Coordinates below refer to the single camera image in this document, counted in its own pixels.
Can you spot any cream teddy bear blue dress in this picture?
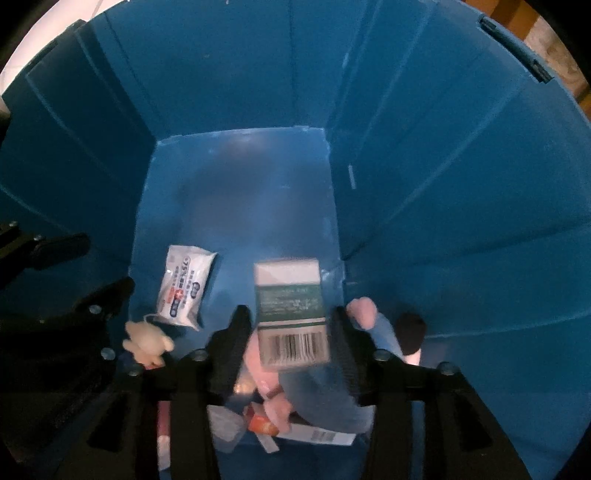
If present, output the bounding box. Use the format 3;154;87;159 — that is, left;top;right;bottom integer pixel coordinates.
122;321;174;370

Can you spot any pink pig plush blue shirt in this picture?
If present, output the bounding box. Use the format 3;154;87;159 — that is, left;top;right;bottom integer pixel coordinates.
243;297;427;434

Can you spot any green white barcode box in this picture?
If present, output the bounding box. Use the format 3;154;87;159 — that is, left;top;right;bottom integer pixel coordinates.
253;258;331;372

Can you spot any white wet wipes packet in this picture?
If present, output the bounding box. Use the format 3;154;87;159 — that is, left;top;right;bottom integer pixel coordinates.
155;245;217;331

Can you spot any blue plastic storage bin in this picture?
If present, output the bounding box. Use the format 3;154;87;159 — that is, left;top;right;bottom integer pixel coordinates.
1;1;590;479

